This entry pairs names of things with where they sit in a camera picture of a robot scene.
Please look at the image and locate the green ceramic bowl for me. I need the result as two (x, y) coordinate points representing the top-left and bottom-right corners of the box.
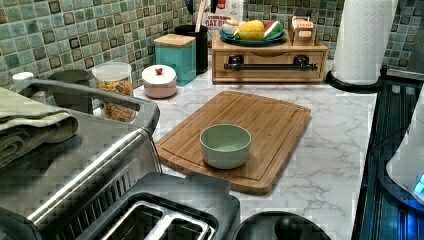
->
(199, 124), (252, 170)

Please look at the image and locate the dark grey cup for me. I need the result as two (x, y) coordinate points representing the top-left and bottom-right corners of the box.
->
(48, 69), (93, 114)

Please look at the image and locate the pink pot with white lid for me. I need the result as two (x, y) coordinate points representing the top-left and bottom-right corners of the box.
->
(142, 65), (177, 99)

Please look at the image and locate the clear cereal jar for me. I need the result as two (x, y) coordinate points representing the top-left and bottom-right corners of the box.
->
(92, 62), (135, 122)

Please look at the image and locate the black two-slot toaster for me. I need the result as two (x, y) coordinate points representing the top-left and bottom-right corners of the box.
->
(76, 173), (240, 240)

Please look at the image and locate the plush watermelon slice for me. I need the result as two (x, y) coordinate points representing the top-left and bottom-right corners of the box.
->
(264, 21), (284, 40)

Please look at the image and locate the white capped bottle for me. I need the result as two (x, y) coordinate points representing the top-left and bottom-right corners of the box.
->
(12, 72), (34, 92)

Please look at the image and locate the stainless toaster oven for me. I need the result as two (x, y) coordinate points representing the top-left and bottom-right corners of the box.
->
(0, 79), (161, 240)

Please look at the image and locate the plush peeled banana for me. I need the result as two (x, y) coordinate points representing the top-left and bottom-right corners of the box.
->
(222, 18), (239, 36)

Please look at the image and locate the wooden cutting board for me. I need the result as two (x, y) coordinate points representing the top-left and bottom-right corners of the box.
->
(157, 91), (311, 195)

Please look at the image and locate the black drawer handle bar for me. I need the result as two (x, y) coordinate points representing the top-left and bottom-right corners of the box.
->
(224, 55), (318, 71)

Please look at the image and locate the wooden spatula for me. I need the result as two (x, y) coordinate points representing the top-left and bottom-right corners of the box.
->
(194, 0), (207, 33)

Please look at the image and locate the teal plate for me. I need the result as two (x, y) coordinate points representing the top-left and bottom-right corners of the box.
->
(219, 30), (286, 47)

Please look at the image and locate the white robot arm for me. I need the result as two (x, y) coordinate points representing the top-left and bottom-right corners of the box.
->
(386, 89), (424, 204)

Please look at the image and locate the wooden drawer box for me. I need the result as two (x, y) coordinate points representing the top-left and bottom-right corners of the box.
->
(212, 32), (328, 84)

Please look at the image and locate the oat bites cereal box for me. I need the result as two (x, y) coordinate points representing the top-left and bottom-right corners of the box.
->
(202, 0), (243, 30)

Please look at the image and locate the paper towel roll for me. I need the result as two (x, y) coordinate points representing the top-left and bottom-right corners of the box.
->
(331, 0), (399, 86)

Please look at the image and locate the tea bag box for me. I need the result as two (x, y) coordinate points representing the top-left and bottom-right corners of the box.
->
(289, 16), (317, 46)

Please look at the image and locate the teal canister with wooden lid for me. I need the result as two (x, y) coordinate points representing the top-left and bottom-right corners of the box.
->
(154, 34), (196, 87)

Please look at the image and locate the black paper towel holder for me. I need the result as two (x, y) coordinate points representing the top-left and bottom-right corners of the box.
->
(325, 71), (382, 94)

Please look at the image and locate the folded green towel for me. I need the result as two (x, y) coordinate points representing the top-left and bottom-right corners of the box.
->
(0, 88), (79, 168)

